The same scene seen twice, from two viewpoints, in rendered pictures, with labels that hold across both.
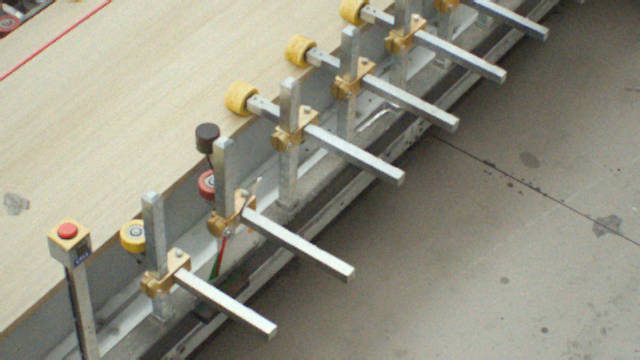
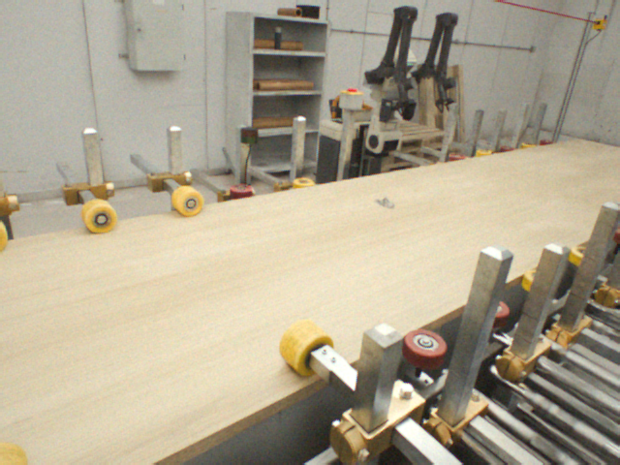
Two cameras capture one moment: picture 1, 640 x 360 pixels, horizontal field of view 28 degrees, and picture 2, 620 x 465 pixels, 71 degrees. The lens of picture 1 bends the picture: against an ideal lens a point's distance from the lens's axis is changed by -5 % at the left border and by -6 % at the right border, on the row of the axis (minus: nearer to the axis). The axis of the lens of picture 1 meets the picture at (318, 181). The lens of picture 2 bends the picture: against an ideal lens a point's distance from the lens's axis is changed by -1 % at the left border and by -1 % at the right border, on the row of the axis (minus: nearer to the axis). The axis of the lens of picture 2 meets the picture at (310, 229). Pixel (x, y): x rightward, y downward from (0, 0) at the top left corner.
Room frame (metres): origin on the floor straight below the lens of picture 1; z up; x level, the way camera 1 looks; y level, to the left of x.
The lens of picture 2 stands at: (3.66, 0.88, 1.43)
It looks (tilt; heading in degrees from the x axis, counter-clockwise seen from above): 24 degrees down; 195
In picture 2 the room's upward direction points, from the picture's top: 5 degrees clockwise
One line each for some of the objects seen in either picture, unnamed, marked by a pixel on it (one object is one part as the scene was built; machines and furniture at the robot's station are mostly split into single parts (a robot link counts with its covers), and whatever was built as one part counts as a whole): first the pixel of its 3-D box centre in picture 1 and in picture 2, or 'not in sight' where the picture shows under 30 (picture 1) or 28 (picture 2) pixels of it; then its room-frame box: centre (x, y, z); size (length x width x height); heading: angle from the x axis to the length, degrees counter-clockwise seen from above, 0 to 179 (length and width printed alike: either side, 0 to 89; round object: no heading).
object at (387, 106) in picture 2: not in sight; (397, 106); (0.39, 0.57, 0.99); 0.28 x 0.16 x 0.22; 145
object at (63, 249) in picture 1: (69, 244); (351, 101); (1.82, 0.52, 1.18); 0.07 x 0.07 x 0.08; 55
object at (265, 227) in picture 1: (277, 235); (215, 188); (2.20, 0.09, 0.84); 0.43 x 0.03 x 0.04; 55
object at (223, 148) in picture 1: (225, 212); (241, 190); (2.24, 0.22, 0.87); 0.04 x 0.04 x 0.48; 55
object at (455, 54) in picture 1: (427, 40); not in sight; (2.85, -0.28, 0.95); 0.50 x 0.04 x 0.04; 55
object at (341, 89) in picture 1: (352, 79); (88, 192); (2.67, -0.08, 0.95); 0.14 x 0.06 x 0.05; 145
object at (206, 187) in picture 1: (215, 195); (240, 201); (2.31, 0.25, 0.85); 0.08 x 0.08 x 0.11
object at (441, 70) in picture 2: not in sight; (445, 48); (0.31, 0.83, 1.40); 0.11 x 0.06 x 0.43; 145
